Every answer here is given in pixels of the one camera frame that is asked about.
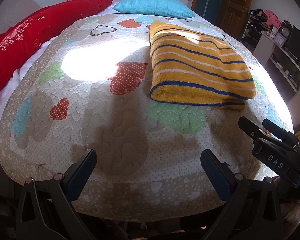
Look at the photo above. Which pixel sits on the small purple clock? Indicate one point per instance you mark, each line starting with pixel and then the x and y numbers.
pixel 279 39

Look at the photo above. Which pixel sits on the pink cloth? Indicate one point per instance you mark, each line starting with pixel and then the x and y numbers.
pixel 272 17

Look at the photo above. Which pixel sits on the white shelf unit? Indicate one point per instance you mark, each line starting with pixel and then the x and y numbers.
pixel 277 62

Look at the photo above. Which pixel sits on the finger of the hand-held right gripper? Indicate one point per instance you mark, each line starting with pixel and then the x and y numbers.
pixel 251 130
pixel 277 128

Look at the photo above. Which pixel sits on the black monitor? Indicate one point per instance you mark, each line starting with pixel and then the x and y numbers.
pixel 298 45

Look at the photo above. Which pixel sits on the long red pillow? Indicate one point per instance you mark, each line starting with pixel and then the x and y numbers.
pixel 27 37

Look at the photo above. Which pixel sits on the teal curtain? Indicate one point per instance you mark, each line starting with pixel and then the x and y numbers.
pixel 207 0

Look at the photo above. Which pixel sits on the cluttered storage shelf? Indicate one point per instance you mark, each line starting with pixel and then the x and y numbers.
pixel 258 27

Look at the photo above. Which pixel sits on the yellow blue-striped towel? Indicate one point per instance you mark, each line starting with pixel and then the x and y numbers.
pixel 195 65

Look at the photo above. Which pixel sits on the black ornate clock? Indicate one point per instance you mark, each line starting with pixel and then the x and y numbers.
pixel 286 30

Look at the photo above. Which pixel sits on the blue pillow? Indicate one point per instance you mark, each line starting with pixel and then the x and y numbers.
pixel 152 6

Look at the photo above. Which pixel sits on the beige padded headboard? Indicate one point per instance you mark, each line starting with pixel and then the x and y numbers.
pixel 12 12

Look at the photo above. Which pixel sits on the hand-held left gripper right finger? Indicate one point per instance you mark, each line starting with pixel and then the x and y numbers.
pixel 216 175

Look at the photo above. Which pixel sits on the wooden door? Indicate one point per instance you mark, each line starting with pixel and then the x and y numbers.
pixel 236 5

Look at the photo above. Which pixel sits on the quilted heart-pattern bedspread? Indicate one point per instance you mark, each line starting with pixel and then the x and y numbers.
pixel 115 135

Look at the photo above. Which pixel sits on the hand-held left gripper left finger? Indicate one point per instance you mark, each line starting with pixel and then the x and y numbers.
pixel 81 175

